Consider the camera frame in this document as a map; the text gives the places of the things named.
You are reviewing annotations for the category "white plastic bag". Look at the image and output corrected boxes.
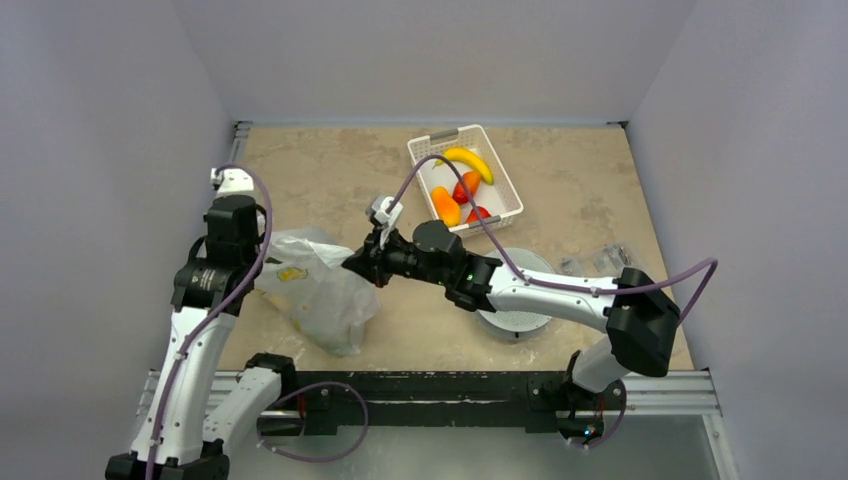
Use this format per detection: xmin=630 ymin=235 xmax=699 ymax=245
xmin=255 ymin=226 xmax=380 ymax=356

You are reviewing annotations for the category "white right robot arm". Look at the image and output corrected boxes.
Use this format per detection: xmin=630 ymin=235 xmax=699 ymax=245
xmin=342 ymin=220 xmax=681 ymax=407

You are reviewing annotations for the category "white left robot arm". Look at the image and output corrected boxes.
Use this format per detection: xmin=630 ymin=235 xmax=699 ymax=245
xmin=105 ymin=194 xmax=298 ymax=479

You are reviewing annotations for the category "orange fake papaya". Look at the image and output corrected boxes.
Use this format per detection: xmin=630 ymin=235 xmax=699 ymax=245
xmin=430 ymin=186 xmax=462 ymax=228

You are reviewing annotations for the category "red fake apple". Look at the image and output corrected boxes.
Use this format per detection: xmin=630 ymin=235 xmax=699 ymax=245
xmin=465 ymin=206 xmax=491 ymax=224

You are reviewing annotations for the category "red fake mango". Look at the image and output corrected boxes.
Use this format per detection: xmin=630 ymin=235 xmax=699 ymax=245
xmin=452 ymin=171 xmax=482 ymax=205

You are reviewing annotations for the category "yellow fake banana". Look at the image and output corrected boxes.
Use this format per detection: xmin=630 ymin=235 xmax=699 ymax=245
xmin=442 ymin=147 xmax=494 ymax=185

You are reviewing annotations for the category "white perforated plastic basket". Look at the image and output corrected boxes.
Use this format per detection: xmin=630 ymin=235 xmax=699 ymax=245
xmin=407 ymin=124 xmax=524 ymax=237

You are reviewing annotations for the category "white round perforated plate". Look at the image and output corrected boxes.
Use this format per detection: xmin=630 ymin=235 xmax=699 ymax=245
xmin=473 ymin=247 xmax=555 ymax=342

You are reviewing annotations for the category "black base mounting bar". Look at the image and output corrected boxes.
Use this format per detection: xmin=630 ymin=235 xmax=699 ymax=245
xmin=268 ymin=370 xmax=627 ymax=439

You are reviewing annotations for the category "clear plastic screw box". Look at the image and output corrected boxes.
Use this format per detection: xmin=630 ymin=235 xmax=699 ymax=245
xmin=558 ymin=242 xmax=644 ymax=278

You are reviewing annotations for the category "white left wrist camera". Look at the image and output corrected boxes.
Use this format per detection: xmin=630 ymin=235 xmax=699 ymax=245
xmin=210 ymin=168 xmax=255 ymax=198

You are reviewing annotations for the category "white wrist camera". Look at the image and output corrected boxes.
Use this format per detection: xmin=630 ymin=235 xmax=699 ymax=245
xmin=210 ymin=168 xmax=255 ymax=198
xmin=366 ymin=195 xmax=403 ymax=248

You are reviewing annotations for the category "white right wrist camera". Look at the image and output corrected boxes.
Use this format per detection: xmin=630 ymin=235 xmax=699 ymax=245
xmin=366 ymin=195 xmax=403 ymax=248

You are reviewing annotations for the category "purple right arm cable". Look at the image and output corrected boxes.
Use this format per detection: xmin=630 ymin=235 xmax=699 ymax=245
xmin=387 ymin=155 xmax=719 ymax=451

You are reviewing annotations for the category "aluminium table edge rail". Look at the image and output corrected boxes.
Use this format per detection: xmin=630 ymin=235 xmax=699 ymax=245
xmin=168 ymin=121 xmax=253 ymax=359

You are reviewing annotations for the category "aluminium front frame rail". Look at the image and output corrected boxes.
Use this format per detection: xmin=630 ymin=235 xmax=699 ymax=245
xmin=136 ymin=371 xmax=721 ymax=423

